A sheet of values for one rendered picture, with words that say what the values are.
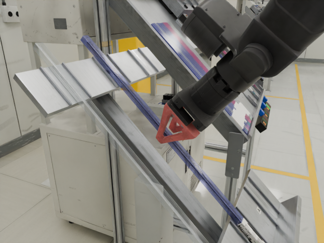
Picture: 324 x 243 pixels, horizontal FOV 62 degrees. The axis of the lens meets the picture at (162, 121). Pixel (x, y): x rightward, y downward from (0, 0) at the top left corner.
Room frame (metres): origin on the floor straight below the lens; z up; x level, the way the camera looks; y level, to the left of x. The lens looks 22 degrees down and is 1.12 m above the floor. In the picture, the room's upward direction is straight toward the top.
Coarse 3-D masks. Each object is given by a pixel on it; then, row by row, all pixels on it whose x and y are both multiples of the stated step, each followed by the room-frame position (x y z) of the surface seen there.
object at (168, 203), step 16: (48, 64) 0.40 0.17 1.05; (64, 80) 0.38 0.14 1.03; (80, 96) 0.37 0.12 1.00; (96, 112) 0.37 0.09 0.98; (112, 128) 0.36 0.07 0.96; (112, 144) 0.35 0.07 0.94; (128, 160) 0.33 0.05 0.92; (144, 176) 0.32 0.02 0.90; (160, 192) 0.31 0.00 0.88; (176, 208) 0.31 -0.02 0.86; (192, 224) 0.30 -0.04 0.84; (192, 240) 0.29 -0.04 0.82
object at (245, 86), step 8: (224, 48) 0.37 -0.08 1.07; (216, 56) 0.38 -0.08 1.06; (224, 56) 0.38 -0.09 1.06; (232, 56) 0.36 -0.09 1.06; (216, 64) 0.38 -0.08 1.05; (224, 64) 0.37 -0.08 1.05; (224, 72) 0.36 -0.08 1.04; (232, 72) 0.35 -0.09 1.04; (232, 80) 0.35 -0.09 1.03; (240, 80) 0.35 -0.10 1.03; (256, 80) 0.36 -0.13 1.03; (232, 88) 0.36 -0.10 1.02; (240, 88) 0.36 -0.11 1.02
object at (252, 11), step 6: (228, 0) 4.38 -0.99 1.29; (234, 0) 4.34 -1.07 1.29; (240, 0) 4.62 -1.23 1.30; (252, 0) 4.93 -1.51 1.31; (234, 6) 4.34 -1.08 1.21; (240, 6) 4.68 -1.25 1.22; (246, 6) 4.27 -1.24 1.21; (252, 6) 4.55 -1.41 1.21; (258, 6) 4.67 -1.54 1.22; (240, 12) 4.73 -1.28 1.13; (246, 12) 4.27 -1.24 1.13; (252, 12) 4.44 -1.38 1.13; (258, 12) 4.52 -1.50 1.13; (252, 18) 4.23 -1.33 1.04; (210, 60) 4.56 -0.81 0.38; (216, 60) 4.42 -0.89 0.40; (270, 78) 4.04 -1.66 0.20; (270, 90) 4.05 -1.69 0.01
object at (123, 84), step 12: (84, 36) 0.50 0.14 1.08; (96, 48) 0.49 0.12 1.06; (108, 60) 0.49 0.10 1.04; (108, 72) 0.48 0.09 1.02; (120, 84) 0.47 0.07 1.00; (132, 96) 0.45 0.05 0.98; (144, 108) 0.44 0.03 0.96; (156, 120) 0.44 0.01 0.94; (168, 132) 0.43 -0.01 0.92; (180, 144) 0.42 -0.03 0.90; (180, 156) 0.41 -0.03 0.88; (192, 168) 0.40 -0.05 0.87; (204, 180) 0.39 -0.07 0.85; (216, 192) 0.38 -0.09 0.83; (228, 204) 0.37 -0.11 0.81; (240, 216) 0.37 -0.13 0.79
